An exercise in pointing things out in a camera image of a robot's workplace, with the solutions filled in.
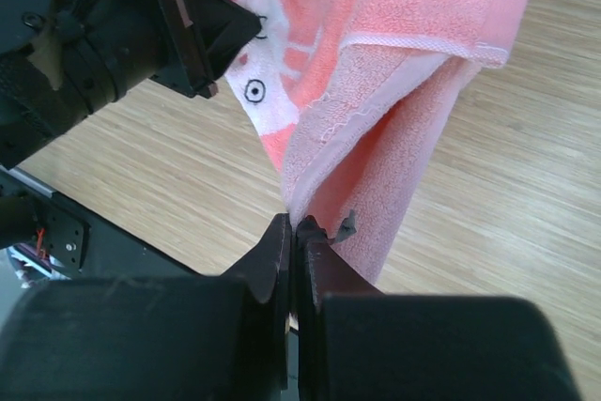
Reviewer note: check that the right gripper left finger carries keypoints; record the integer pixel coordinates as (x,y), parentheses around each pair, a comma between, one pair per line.
(262,348)

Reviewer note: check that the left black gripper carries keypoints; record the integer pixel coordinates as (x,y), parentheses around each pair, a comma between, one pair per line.
(64,60)

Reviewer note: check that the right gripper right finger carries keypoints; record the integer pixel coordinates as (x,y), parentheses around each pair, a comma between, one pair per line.
(344,323)

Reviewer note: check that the coral pink printed towel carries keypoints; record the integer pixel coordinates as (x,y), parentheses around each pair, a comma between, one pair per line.
(349,98)

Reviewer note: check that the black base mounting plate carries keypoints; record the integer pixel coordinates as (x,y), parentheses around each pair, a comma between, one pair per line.
(55,234)

